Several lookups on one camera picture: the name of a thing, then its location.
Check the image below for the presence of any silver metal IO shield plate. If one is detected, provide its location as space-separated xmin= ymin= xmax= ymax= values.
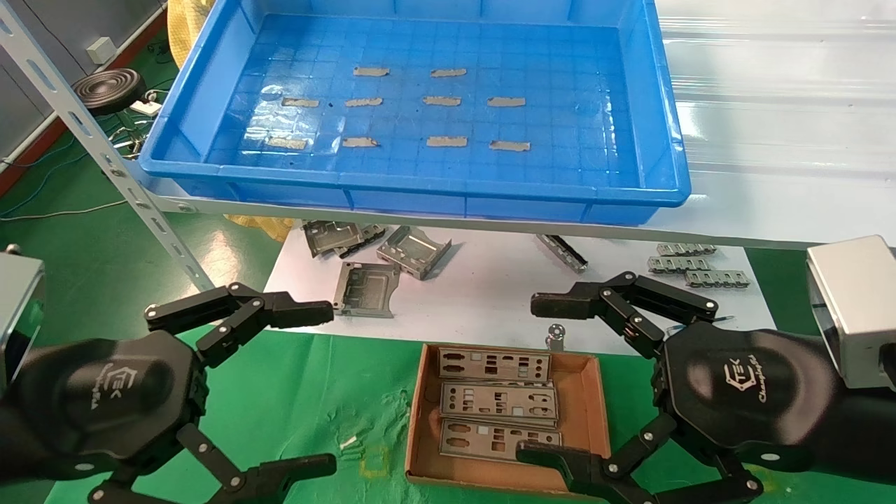
xmin=439 ymin=418 xmax=563 ymax=463
xmin=490 ymin=416 xmax=559 ymax=431
xmin=439 ymin=379 xmax=559 ymax=422
xmin=437 ymin=346 xmax=552 ymax=383

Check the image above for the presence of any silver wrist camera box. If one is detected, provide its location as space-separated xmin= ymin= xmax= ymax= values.
xmin=805 ymin=236 xmax=896 ymax=391
xmin=0 ymin=244 xmax=47 ymax=394

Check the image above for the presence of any narrow metal strip part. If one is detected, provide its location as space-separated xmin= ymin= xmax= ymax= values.
xmin=536 ymin=234 xmax=589 ymax=274

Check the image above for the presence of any grey slotted angle post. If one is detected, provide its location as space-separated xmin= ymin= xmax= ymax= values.
xmin=0 ymin=0 xmax=215 ymax=293

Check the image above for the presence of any shallow brown cardboard box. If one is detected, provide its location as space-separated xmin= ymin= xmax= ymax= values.
xmin=405 ymin=342 xmax=612 ymax=496

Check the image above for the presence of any thin black wire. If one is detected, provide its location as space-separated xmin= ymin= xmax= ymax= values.
xmin=665 ymin=315 xmax=736 ymax=334

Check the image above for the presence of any green cloth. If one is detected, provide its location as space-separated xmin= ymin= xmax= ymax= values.
xmin=43 ymin=323 xmax=896 ymax=504

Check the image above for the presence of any white floor cable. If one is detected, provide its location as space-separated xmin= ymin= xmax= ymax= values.
xmin=0 ymin=199 xmax=128 ymax=223

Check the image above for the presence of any dark sheet metal bracket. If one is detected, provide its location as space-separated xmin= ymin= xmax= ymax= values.
xmin=335 ymin=224 xmax=387 ymax=257

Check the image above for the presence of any blue floor cable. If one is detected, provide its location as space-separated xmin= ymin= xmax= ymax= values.
xmin=0 ymin=129 xmax=79 ymax=219

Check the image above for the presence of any grey sheet metal bracket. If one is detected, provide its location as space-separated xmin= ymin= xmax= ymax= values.
xmin=332 ymin=262 xmax=402 ymax=319
xmin=377 ymin=225 xmax=453 ymax=281
xmin=302 ymin=220 xmax=366 ymax=258

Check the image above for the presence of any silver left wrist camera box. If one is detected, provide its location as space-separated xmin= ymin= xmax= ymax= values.
xmin=0 ymin=244 xmax=47 ymax=394

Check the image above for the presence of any blue plastic tray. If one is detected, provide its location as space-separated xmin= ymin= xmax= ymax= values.
xmin=138 ymin=0 xmax=692 ymax=226

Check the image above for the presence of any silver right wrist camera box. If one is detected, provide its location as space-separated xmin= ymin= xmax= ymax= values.
xmin=805 ymin=236 xmax=896 ymax=391

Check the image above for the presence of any white paper sheet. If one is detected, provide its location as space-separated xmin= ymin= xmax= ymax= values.
xmin=251 ymin=220 xmax=777 ymax=356

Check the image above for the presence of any black round stool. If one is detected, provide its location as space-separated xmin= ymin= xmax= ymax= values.
xmin=72 ymin=68 xmax=146 ymax=116

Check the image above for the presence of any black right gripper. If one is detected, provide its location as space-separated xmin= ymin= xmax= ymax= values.
xmin=516 ymin=272 xmax=842 ymax=504

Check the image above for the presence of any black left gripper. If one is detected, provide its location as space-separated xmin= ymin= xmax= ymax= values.
xmin=13 ymin=282 xmax=338 ymax=504

